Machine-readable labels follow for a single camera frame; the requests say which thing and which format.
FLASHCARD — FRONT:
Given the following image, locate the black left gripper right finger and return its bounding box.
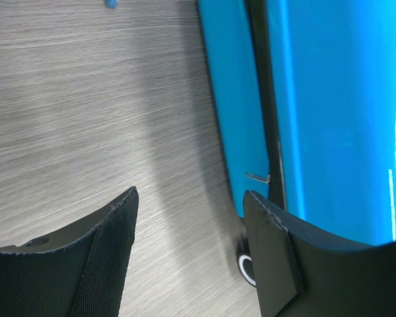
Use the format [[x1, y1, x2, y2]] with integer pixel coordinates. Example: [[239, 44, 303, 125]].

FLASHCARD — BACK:
[[244, 191, 396, 316]]

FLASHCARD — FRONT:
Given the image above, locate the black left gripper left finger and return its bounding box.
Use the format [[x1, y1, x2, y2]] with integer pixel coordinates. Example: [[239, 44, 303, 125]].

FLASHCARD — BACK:
[[0, 186, 139, 316]]

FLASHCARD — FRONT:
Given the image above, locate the blue suitcase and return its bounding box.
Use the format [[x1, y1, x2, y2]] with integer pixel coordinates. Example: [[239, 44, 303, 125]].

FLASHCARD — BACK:
[[197, 0, 396, 288]]

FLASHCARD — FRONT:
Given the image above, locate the marker pen blue cap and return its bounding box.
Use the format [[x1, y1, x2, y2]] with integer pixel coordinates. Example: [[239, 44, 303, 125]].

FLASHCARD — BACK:
[[104, 0, 118, 9]]

